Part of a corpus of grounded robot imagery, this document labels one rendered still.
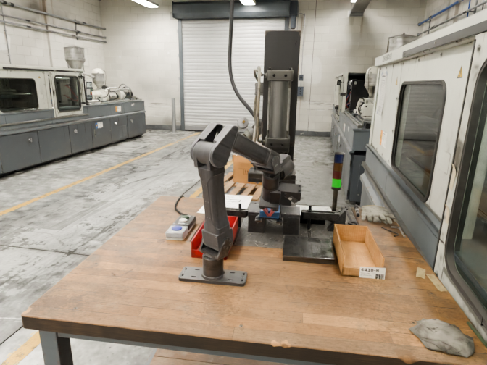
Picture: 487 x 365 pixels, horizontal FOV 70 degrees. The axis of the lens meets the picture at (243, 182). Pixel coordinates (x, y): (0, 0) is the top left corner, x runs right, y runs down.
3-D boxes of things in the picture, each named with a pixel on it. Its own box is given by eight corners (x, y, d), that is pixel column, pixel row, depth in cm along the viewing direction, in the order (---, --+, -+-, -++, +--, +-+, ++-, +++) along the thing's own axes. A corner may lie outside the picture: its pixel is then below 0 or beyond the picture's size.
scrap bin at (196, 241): (190, 257, 117) (190, 241, 115) (208, 228, 141) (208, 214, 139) (226, 260, 116) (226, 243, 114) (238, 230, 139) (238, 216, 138)
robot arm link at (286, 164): (278, 169, 127) (272, 139, 121) (298, 173, 121) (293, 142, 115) (259, 185, 120) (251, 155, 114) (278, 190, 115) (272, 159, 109)
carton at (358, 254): (340, 278, 108) (343, 255, 106) (332, 242, 132) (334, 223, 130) (384, 282, 106) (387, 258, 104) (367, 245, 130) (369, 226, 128)
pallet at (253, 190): (230, 180, 546) (230, 171, 542) (293, 185, 522) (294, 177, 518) (202, 205, 434) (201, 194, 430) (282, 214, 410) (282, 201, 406)
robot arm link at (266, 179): (270, 177, 123) (271, 162, 119) (284, 184, 120) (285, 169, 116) (259, 187, 119) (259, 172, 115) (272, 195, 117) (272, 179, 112)
